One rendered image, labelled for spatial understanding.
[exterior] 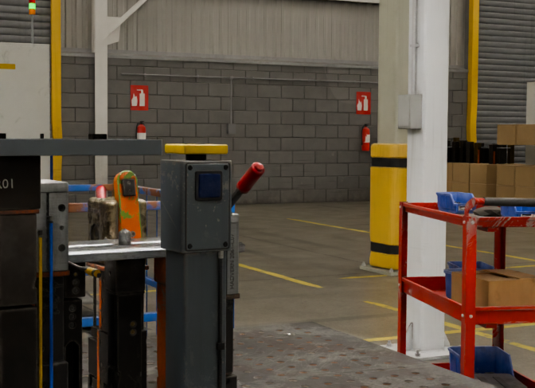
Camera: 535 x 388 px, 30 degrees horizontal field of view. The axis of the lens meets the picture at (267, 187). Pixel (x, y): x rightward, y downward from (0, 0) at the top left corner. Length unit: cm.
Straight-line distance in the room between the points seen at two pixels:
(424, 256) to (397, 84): 335
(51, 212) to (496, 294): 241
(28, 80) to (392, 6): 339
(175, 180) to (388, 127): 741
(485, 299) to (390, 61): 525
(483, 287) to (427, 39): 212
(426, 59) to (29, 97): 501
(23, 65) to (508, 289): 668
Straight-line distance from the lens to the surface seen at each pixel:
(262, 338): 235
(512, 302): 357
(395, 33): 856
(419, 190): 535
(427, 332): 545
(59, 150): 111
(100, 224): 174
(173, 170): 123
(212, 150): 123
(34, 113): 953
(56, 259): 132
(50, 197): 131
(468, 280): 343
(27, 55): 954
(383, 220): 857
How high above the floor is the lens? 117
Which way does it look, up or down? 3 degrees down
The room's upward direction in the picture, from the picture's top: straight up
